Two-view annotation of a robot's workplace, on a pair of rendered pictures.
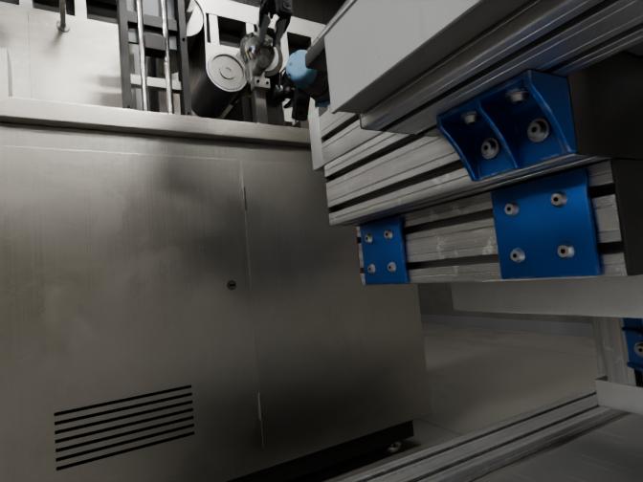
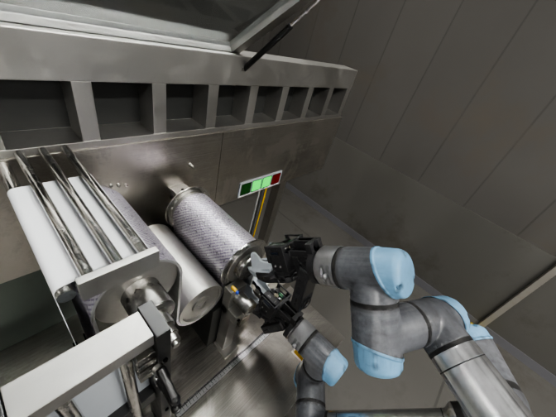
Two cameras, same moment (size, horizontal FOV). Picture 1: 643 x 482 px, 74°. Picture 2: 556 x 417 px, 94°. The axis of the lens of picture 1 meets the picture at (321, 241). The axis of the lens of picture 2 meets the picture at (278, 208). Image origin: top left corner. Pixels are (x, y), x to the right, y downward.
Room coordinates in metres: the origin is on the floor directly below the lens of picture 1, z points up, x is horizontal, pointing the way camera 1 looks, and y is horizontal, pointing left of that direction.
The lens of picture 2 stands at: (0.90, 0.30, 1.76)
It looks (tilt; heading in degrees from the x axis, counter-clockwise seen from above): 35 degrees down; 334
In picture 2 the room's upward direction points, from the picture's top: 17 degrees clockwise
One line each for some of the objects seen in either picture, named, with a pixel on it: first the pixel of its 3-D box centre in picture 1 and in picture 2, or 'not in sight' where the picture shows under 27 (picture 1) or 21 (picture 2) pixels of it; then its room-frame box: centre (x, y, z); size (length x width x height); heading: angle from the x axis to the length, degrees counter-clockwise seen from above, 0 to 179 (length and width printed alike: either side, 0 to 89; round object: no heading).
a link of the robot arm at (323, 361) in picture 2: not in sight; (323, 357); (1.11, -0.05, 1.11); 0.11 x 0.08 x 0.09; 30
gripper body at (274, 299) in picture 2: (298, 80); (280, 310); (1.25, 0.03, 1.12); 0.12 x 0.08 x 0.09; 30
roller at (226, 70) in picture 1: (215, 88); (174, 270); (1.37, 0.30, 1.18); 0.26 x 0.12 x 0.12; 30
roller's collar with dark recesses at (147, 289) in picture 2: (182, 7); (148, 303); (1.17, 0.34, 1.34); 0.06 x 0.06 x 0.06; 30
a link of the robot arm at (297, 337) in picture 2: not in sight; (299, 334); (1.18, -0.01, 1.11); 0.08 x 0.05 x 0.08; 120
